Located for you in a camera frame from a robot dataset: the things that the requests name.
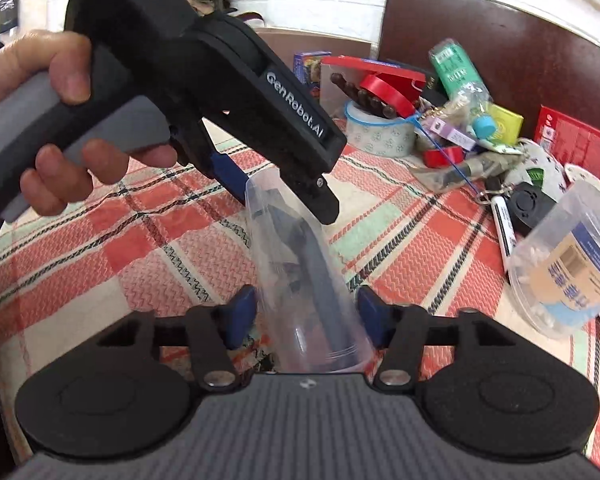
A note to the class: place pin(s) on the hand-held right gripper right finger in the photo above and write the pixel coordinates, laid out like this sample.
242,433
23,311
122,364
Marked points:
372,317

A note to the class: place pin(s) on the dark brown headboard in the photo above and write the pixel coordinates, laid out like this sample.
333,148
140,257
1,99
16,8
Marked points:
505,35

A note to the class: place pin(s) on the clear plastic case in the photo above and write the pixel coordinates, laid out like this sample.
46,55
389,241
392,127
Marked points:
280,310

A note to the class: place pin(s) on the purple tag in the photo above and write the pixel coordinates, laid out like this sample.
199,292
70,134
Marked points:
452,135

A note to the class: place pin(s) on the person's left hand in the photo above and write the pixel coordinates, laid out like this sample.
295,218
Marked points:
70,70

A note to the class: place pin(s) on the white black marker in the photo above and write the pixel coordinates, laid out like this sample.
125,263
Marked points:
504,230

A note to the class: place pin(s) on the black box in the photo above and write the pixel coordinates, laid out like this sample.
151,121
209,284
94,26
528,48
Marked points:
430,90

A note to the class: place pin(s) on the clear cotton swab container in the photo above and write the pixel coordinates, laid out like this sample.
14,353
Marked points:
565,270

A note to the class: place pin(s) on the black car key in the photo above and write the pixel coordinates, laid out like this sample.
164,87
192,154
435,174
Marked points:
530,205

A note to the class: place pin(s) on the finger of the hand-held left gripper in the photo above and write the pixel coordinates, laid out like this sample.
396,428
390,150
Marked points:
325,205
227,177

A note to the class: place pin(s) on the brown cardboard box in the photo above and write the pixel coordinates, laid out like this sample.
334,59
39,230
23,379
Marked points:
345,46

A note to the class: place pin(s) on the red plaid cloth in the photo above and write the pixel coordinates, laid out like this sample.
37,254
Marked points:
155,240

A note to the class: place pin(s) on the small red tape roll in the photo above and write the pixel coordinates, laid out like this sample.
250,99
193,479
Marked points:
442,157

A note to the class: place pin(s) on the blue card box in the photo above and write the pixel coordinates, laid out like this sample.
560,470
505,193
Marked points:
310,65

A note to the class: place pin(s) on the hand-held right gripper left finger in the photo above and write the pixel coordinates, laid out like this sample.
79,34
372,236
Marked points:
240,317

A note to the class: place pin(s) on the yellow green box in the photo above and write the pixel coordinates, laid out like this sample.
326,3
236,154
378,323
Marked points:
505,122

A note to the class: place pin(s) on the clear patterned tape roll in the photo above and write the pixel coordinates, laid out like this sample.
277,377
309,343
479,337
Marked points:
380,135

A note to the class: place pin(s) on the grey green pouch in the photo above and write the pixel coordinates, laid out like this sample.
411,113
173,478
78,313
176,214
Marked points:
480,165

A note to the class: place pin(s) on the green label bottle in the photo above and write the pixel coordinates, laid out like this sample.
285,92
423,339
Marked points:
452,67

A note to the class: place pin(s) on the red box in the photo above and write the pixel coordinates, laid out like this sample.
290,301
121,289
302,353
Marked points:
575,142

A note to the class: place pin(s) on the blue zip tie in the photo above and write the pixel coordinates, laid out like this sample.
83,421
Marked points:
450,160

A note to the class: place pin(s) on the patterned white insole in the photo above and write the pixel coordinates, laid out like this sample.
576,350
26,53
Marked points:
540,160
585,172

